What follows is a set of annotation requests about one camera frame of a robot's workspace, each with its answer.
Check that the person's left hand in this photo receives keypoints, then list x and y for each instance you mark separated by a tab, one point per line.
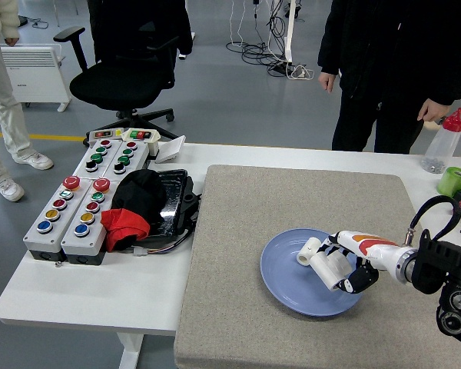
434	109

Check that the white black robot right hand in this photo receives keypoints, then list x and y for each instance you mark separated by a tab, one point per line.
369	246

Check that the person's right hand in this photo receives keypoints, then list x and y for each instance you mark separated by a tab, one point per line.
326	80

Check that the clear bottle red cap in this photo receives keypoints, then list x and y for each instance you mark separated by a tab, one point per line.
442	146

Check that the plain white tee pipe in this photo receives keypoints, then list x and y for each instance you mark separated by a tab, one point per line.
324	271

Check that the white tee pipe metal end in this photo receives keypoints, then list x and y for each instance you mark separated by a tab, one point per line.
309	251

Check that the person's left forearm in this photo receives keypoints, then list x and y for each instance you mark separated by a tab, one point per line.
449	84

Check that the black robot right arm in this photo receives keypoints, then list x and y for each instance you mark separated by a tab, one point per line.
434	265

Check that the person's right forearm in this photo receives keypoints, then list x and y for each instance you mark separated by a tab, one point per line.
329	57

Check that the blue plastic plate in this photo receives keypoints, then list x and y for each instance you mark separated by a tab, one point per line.
284	284

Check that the white floor power strip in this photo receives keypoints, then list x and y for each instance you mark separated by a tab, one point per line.
299	73

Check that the white desk leg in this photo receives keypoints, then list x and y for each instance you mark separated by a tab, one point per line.
290	30

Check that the green plastic cup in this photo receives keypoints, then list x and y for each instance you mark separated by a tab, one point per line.
447	184

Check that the grey-brown mat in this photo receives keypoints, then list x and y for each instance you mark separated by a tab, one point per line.
253	211

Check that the black tray device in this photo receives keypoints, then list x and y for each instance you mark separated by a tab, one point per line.
173	200

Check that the black office chair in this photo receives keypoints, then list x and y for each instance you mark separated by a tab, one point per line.
111	84

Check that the black and red cloth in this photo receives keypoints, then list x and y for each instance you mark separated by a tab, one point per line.
138	196

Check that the black jacket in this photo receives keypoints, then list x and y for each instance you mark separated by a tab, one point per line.
111	23

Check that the white table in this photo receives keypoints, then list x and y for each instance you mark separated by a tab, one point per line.
100	288

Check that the white panel heater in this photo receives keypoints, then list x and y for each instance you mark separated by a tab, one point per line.
42	80

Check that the five-button control box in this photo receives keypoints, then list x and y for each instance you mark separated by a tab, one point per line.
80	230
44	227

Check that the black round stand base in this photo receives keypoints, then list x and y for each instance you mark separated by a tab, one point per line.
23	20

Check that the person in white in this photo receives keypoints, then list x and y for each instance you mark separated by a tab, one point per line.
0	77

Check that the white wall switch panel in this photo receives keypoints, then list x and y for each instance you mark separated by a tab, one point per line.
171	150

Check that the white green-red switch box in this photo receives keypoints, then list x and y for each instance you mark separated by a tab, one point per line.
140	134

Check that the grey switch box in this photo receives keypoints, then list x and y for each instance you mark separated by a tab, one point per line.
101	134

